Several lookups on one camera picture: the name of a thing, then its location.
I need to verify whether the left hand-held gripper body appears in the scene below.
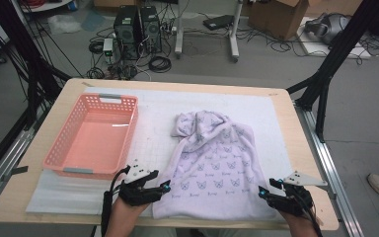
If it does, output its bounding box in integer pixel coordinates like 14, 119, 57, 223
118, 159, 162, 207

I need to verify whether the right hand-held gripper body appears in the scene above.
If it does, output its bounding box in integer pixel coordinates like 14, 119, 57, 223
266, 171, 329, 217

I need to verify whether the lilac printed towel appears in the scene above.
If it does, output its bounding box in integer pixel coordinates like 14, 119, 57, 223
151, 110, 277, 221

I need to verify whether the pink plastic basket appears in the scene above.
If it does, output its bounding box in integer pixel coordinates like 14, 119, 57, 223
42, 93, 140, 181

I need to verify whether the person's left hand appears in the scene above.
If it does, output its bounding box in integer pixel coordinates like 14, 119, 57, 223
113, 197, 153, 220

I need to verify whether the person's right hand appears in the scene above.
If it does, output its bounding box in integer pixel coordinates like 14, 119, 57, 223
279, 210, 320, 230

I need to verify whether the white grid mat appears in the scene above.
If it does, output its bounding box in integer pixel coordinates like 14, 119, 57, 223
26, 86, 302, 216

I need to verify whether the small white device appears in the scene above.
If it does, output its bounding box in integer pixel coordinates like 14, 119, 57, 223
102, 38, 114, 64

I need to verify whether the white floor board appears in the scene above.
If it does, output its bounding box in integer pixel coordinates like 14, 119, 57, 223
297, 16, 373, 60

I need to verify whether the black computer tower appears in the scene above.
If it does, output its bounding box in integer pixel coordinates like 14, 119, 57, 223
113, 5, 143, 61
140, 5, 163, 54

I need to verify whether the white-legged desk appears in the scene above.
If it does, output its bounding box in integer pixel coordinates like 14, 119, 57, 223
174, 0, 245, 63

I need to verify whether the grey rounded device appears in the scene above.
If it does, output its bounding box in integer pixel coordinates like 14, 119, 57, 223
304, 13, 351, 45

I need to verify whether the open cardboard box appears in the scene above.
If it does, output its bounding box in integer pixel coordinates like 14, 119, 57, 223
248, 0, 309, 41

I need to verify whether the blue floor sheet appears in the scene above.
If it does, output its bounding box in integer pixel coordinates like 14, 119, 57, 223
80, 11, 107, 33

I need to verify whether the black flat device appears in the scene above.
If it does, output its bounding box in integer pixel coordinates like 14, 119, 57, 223
202, 14, 235, 32

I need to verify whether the clear plastic bag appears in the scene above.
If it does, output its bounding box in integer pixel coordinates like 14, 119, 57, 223
47, 14, 82, 35

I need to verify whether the large cardboard box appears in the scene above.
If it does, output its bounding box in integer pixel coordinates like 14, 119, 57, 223
304, 0, 364, 18

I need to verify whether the white round table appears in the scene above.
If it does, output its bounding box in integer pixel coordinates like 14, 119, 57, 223
19, 0, 73, 14

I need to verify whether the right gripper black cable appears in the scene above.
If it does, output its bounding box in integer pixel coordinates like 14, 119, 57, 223
290, 189, 324, 237

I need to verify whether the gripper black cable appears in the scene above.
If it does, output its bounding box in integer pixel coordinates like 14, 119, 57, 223
100, 166, 131, 237
290, 189, 324, 237

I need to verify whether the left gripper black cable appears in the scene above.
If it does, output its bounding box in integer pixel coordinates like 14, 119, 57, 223
100, 166, 131, 237

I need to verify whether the aluminium rail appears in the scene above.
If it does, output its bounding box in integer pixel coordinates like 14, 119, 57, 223
0, 126, 38, 215
294, 104, 364, 237

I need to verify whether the coil of black cable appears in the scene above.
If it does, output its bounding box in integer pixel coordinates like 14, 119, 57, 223
148, 55, 173, 74

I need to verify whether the black metal frame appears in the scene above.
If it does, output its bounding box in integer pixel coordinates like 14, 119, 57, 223
285, 0, 379, 143
0, 0, 72, 131

